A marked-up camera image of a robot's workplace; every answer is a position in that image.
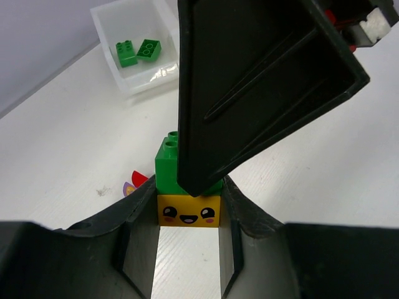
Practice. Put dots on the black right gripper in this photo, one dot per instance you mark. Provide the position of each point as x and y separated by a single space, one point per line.
362 23

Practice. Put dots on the purple butterfly lego brick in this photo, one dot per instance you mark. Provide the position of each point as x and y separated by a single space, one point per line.
128 188

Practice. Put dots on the clear plastic divided tray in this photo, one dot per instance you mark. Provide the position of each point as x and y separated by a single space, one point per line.
140 41

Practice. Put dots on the red half-round lego brick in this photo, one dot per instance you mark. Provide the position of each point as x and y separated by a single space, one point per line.
138 179

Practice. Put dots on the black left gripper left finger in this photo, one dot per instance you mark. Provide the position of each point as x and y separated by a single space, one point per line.
111 254

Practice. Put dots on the green lego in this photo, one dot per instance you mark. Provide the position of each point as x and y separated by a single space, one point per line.
166 167
149 50

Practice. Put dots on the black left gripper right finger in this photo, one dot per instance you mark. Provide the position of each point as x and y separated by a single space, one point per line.
260 257

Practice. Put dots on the green lego brick in tray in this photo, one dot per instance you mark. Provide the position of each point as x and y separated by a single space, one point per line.
126 54

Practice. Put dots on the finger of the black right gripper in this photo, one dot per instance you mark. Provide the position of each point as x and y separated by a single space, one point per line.
252 73

